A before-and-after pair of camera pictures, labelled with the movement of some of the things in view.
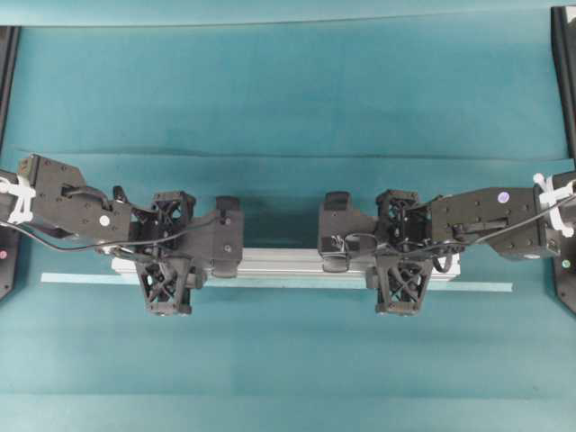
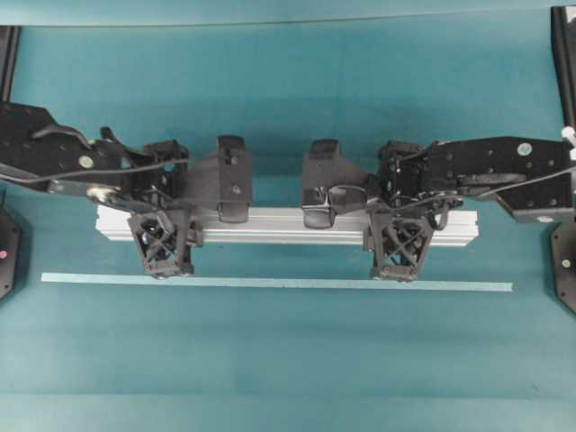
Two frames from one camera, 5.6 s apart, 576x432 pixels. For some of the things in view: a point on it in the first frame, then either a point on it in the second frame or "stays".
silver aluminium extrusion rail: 271,262 to 284,223
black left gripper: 168,249 to 167,220
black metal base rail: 10,238 stays
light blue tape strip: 132,281 stays
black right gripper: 403,250 to 402,210
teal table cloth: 281,103 stays
